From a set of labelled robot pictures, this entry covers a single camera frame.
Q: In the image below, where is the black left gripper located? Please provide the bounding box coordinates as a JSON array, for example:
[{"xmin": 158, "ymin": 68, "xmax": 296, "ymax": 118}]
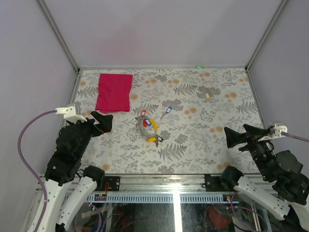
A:
[{"xmin": 70, "ymin": 111, "xmax": 114, "ymax": 159}]

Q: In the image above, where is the loose blue tag key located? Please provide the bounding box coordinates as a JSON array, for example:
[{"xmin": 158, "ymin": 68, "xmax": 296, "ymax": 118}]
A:
[{"xmin": 160, "ymin": 107, "xmax": 172, "ymax": 119}]

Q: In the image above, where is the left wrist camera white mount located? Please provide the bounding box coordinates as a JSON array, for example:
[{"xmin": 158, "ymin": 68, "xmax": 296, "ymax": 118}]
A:
[{"xmin": 55, "ymin": 104, "xmax": 87, "ymax": 123}]

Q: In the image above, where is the blue tag key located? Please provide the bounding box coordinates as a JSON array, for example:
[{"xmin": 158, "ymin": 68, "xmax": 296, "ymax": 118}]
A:
[
  {"xmin": 144, "ymin": 119, "xmax": 152, "ymax": 126},
  {"xmin": 160, "ymin": 107, "xmax": 172, "ymax": 119}
]

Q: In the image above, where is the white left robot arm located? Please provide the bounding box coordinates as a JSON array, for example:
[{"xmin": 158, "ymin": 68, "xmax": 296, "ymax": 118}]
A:
[{"xmin": 28, "ymin": 111, "xmax": 113, "ymax": 232}]

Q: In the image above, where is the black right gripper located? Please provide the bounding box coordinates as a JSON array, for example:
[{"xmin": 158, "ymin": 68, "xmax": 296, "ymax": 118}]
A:
[{"xmin": 223, "ymin": 123, "xmax": 272, "ymax": 179}]

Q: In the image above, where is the aluminium enclosure frame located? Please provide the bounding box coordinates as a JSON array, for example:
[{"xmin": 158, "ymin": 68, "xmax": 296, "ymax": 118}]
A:
[{"xmin": 24, "ymin": 0, "xmax": 309, "ymax": 232}]

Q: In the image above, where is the black tag key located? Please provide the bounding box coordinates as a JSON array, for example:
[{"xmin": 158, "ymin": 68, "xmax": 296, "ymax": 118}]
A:
[{"xmin": 154, "ymin": 135, "xmax": 164, "ymax": 147}]

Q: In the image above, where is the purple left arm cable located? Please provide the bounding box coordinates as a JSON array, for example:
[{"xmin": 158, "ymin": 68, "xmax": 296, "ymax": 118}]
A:
[{"xmin": 18, "ymin": 110, "xmax": 58, "ymax": 232}]

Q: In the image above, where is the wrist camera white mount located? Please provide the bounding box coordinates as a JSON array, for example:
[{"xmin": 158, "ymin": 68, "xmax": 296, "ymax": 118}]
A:
[
  {"xmin": 55, "ymin": 104, "xmax": 87, "ymax": 123},
  {"xmin": 258, "ymin": 122, "xmax": 288, "ymax": 142}
]

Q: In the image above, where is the metal front rail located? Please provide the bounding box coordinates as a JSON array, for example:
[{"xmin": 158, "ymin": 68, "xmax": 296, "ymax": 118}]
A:
[{"xmin": 36, "ymin": 174, "xmax": 285, "ymax": 203}]

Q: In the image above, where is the pink folded cloth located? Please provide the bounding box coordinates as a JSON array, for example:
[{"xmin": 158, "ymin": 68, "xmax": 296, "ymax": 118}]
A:
[{"xmin": 95, "ymin": 73, "xmax": 133, "ymax": 114}]

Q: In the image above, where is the grey keyring with yellow handle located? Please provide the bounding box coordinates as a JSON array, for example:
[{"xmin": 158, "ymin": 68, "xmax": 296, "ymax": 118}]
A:
[{"xmin": 135, "ymin": 116, "xmax": 158, "ymax": 139}]

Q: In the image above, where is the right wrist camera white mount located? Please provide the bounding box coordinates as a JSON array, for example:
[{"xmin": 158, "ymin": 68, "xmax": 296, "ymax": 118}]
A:
[{"xmin": 258, "ymin": 122, "xmax": 288, "ymax": 142}]

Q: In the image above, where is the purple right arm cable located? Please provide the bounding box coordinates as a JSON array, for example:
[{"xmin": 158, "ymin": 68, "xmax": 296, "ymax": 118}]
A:
[{"xmin": 281, "ymin": 131, "xmax": 309, "ymax": 143}]

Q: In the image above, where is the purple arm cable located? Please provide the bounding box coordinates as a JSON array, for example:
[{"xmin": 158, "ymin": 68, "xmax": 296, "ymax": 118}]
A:
[
  {"xmin": 18, "ymin": 110, "xmax": 58, "ymax": 232},
  {"xmin": 281, "ymin": 131, "xmax": 309, "ymax": 143}
]

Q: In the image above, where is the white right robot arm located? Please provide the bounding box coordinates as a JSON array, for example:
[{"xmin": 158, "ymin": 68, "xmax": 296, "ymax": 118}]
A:
[{"xmin": 220, "ymin": 124, "xmax": 309, "ymax": 232}]

